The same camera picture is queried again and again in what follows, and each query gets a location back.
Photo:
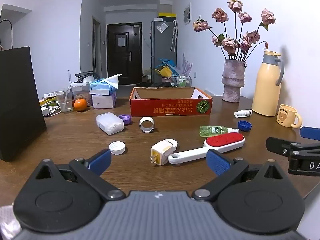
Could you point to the blue tissue pack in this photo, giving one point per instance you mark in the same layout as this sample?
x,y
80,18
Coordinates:
x,y
100,87

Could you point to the purple feather decoration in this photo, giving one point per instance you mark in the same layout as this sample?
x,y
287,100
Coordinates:
x,y
185,66

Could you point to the rolling cart with bottles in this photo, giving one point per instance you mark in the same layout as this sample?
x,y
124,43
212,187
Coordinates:
x,y
181,81

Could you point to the purple bottle cap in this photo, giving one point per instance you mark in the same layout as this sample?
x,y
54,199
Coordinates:
x,y
125,119

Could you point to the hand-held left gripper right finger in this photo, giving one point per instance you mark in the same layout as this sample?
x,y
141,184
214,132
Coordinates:
x,y
217,162

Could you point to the green spray bottle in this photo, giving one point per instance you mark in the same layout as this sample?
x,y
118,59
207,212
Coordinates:
x,y
212,131

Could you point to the red and white lint brush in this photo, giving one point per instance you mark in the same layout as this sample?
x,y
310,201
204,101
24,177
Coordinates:
x,y
225,140

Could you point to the black cloth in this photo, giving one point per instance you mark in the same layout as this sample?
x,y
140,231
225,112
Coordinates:
x,y
155,84

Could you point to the pink stone vase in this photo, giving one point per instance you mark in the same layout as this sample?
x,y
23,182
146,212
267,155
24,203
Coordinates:
x,y
233,80

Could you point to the white drinking straw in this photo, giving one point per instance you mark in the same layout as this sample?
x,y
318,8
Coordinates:
x,y
66,97

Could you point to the dark wooden door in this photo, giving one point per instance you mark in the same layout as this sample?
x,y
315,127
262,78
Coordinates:
x,y
124,62

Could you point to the yellow packet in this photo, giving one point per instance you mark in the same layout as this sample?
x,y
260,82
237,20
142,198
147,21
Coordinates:
x,y
48,103

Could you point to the grey refrigerator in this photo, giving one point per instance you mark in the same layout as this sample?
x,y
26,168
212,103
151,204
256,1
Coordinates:
x,y
162,47

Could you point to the black paper bag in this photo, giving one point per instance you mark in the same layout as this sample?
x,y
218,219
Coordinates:
x,y
17,100

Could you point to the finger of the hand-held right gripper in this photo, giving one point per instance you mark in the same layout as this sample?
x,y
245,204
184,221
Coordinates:
x,y
310,133
276,145

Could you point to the dried pink roses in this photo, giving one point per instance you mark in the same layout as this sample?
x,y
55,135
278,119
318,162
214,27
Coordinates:
x,y
230,43

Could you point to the clear drinking glass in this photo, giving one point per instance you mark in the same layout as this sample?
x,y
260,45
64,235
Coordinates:
x,y
64,103

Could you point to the black folding stand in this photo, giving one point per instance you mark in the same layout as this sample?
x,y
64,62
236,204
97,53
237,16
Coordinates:
x,y
85,75

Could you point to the orange fruit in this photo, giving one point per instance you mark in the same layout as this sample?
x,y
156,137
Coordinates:
x,y
80,105

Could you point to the yellow bear mug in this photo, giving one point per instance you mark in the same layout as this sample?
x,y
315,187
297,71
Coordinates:
x,y
286,117

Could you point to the blue bottle cap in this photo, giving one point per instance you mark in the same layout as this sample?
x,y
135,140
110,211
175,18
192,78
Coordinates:
x,y
244,126

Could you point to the folded white umbrella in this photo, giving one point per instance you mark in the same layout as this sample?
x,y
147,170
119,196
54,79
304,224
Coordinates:
x,y
174,36

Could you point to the purple and white tissue pack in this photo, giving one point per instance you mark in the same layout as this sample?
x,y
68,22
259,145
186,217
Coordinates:
x,y
103,101

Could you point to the clear food storage container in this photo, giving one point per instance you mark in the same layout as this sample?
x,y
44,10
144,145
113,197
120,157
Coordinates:
x,y
81,91

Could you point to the yellow thermos jug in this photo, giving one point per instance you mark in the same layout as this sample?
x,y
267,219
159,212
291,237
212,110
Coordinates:
x,y
266,87

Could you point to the white tape roll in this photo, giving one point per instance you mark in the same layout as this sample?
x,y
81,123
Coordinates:
x,y
147,124

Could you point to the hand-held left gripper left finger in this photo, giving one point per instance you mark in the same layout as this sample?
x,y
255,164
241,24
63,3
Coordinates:
x,y
101,160

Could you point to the red cardboard box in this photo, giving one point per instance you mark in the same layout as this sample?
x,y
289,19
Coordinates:
x,y
165,106

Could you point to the small white bottle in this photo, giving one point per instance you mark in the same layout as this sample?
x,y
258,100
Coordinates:
x,y
242,113

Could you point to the white bottle cap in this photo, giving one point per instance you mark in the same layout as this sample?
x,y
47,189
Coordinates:
x,y
117,148

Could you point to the blue rack with yellow bag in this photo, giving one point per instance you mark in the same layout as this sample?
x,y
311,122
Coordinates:
x,y
165,67

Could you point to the white power adapter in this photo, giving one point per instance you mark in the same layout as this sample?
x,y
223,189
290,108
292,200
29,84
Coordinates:
x,y
161,152

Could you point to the white electrical panel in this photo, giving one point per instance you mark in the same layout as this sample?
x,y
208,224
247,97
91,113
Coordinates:
x,y
187,13

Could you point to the yellow box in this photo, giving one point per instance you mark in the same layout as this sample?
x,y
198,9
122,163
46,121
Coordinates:
x,y
167,14

